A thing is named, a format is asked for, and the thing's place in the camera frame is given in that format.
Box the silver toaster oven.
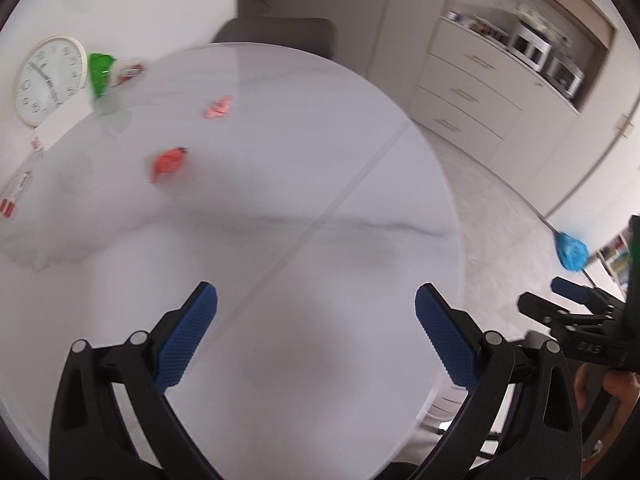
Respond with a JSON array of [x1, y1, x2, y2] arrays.
[[542, 55, 585, 100]]

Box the green plastic cup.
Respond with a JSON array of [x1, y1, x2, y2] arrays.
[[88, 52, 117, 101]]

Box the person's right hand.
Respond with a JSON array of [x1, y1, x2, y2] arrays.
[[574, 365, 640, 413]]

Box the orange-red plastic wrapper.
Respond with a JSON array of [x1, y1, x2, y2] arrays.
[[151, 146, 189, 183]]

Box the red white striped packet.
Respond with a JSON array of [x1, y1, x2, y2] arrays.
[[0, 170, 33, 218]]

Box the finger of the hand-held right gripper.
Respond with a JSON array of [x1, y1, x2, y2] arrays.
[[551, 276, 626, 315], [517, 292, 608, 332]]

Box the round white wall clock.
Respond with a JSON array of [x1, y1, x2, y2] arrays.
[[12, 36, 88, 127]]

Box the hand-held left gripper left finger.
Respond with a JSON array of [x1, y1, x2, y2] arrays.
[[47, 281, 219, 480]]

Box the beige drawer cabinet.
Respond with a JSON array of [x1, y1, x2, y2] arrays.
[[411, 14, 583, 168]]

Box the silver microwave oven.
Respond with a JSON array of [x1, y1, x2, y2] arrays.
[[510, 20, 552, 72]]

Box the clear plastic cup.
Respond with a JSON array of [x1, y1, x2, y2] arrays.
[[91, 95, 130, 136]]

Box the blue bag on stick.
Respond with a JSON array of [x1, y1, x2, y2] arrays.
[[556, 231, 590, 272]]

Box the white cardboard box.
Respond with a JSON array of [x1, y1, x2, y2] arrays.
[[34, 95, 91, 151]]

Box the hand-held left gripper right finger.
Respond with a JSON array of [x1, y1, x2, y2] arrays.
[[414, 282, 585, 480]]

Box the pink plastic wrapper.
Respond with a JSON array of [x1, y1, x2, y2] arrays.
[[202, 96, 233, 120]]

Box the bookshelf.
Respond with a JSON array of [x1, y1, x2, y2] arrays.
[[595, 230, 633, 288]]

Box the grey chair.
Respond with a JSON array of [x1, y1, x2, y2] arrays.
[[212, 16, 335, 58]]

